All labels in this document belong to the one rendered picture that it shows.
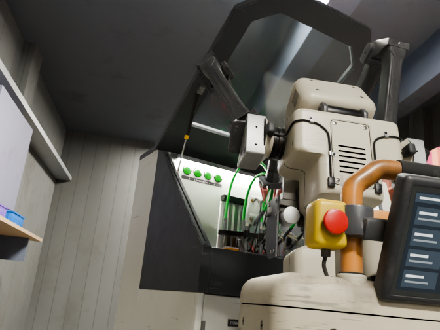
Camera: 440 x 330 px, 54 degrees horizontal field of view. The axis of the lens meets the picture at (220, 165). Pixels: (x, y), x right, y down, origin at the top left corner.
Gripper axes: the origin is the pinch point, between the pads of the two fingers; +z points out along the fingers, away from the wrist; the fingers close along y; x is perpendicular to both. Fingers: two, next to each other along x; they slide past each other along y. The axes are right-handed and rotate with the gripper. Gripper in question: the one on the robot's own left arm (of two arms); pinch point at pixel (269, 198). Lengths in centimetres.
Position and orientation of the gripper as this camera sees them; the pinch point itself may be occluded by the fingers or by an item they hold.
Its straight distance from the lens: 187.0
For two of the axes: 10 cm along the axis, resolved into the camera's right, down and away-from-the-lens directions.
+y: -9.5, 0.4, -2.9
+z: -1.0, 8.9, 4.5
